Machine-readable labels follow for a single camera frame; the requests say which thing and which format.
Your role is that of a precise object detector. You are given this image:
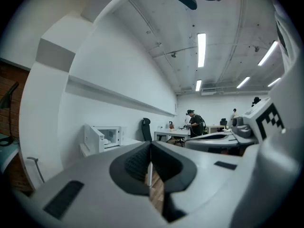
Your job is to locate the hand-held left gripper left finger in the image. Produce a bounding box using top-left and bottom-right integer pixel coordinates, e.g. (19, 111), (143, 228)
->
(13, 141), (168, 228)

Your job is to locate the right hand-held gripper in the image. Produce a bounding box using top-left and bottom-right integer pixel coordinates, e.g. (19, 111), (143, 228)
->
(184, 96), (287, 152)

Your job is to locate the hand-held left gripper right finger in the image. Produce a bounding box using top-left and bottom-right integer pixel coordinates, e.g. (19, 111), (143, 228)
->
(151, 141), (257, 228)

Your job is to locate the white microwave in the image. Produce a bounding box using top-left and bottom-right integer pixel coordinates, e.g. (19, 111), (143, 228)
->
(83, 124), (128, 154)

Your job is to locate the wooden desk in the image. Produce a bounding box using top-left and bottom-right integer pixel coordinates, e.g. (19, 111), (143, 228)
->
(206, 124), (227, 134)

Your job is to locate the white desk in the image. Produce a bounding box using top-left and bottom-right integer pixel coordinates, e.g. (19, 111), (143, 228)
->
(154, 129), (190, 142)
(79, 137), (143, 158)

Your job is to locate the grey metal rod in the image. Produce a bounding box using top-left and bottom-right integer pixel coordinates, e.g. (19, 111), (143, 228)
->
(26, 156), (46, 184)

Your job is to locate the teal table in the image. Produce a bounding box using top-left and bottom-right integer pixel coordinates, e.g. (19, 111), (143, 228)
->
(0, 133), (21, 174)

